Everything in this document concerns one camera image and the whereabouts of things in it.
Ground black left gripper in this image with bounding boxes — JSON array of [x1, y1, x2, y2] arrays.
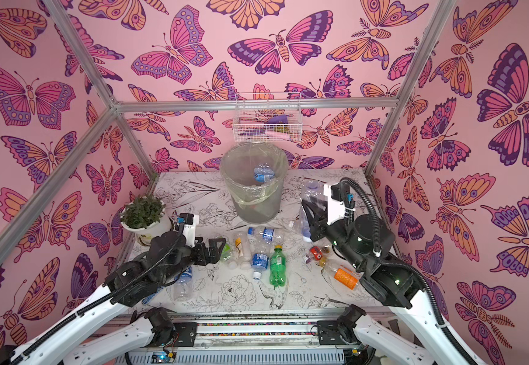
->
[[158, 236, 226, 287]]

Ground long clear bottle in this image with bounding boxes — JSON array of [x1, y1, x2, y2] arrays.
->
[[300, 179, 326, 243]]

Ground light green label bottle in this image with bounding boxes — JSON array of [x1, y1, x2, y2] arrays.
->
[[220, 243, 238, 270]]

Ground small red can bottle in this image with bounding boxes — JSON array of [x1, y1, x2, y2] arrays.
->
[[308, 246, 331, 261]]

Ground clear bottle blue label large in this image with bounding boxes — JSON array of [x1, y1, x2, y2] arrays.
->
[[254, 164, 276, 183]]

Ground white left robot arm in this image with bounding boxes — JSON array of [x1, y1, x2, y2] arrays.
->
[[0, 231, 226, 364]]

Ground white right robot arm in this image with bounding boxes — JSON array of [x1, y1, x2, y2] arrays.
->
[[302, 196, 481, 364]]

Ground grey mesh waste bin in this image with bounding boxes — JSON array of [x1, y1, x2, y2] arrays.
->
[[220, 142, 288, 224]]

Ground small blue label bottle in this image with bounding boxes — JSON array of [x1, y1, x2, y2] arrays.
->
[[173, 266, 194, 301]]

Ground yellow label small bottle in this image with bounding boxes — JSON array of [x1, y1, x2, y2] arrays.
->
[[235, 231, 252, 270]]

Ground far blue label bottle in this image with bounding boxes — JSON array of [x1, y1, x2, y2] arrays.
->
[[248, 226, 286, 245]]

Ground green plastic bottle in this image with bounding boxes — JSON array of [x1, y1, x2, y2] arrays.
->
[[269, 245, 287, 287]]

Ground potted green plant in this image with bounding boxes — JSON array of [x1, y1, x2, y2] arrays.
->
[[120, 196, 173, 246]]

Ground orange label bottle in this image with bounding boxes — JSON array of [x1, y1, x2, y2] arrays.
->
[[318, 258, 360, 290]]

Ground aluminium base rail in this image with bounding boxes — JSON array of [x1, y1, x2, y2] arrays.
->
[[111, 314, 378, 364]]

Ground white wire wall basket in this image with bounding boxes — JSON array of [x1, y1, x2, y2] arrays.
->
[[230, 92, 303, 143]]

